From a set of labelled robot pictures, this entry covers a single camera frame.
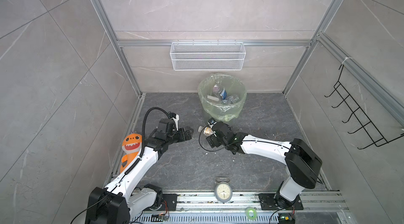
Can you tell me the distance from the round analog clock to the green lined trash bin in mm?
322

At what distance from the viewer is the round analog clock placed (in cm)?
73

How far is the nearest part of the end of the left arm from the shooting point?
1.91 ft

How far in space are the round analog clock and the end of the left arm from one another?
0.28 meters

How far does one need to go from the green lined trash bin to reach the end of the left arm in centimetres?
17

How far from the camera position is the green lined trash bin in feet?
2.56
